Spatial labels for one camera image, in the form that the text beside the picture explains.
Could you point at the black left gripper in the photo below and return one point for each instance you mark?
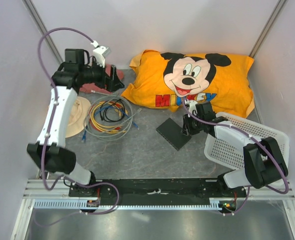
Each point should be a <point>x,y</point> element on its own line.
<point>111,83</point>

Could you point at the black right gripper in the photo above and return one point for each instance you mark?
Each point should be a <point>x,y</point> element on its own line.
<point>186,129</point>

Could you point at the black network switch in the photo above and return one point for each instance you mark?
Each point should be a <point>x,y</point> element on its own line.
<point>172,133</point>

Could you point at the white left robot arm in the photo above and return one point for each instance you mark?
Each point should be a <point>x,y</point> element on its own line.
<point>79,68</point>

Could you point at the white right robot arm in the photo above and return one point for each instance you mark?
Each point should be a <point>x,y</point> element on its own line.
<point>264,164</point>

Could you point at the red cloth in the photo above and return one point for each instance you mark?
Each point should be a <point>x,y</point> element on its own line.
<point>117,73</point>

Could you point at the white plastic basket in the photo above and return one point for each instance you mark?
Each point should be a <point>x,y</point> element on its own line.
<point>227,149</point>

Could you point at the peach bucket hat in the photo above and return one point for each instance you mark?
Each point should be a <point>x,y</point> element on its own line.
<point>77,116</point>

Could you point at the orange Mickey Mouse pillow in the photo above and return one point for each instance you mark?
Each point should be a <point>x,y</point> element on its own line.
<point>164,80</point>

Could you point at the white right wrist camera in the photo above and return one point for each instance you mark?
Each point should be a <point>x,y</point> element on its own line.
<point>191,106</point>

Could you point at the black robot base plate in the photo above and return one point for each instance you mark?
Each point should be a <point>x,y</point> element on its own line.
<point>175,190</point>

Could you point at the grey slotted cable duct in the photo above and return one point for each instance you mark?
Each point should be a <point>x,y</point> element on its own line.
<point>78,204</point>

